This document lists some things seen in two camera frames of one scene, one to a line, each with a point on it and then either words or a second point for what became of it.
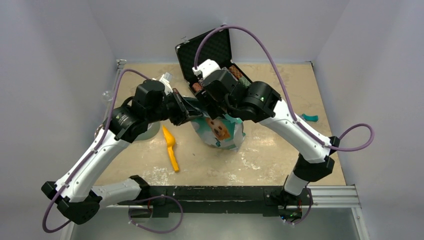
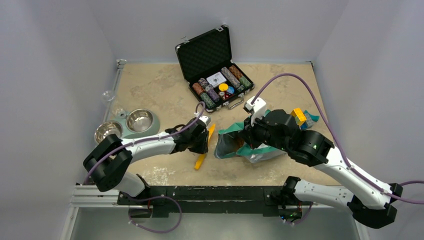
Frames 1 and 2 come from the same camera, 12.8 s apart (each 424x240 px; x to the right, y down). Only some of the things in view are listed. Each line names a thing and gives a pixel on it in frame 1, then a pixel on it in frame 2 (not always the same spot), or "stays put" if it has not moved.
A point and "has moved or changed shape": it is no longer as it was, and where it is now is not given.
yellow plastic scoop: [170, 141] has moved or changed shape
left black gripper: [182, 114] → [202, 148]
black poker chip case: [216, 46] stays put
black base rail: [209, 199] stays put
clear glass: [107, 96] stays put
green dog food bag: [223, 132] has moved or changed shape
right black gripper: [208, 99] → [249, 132]
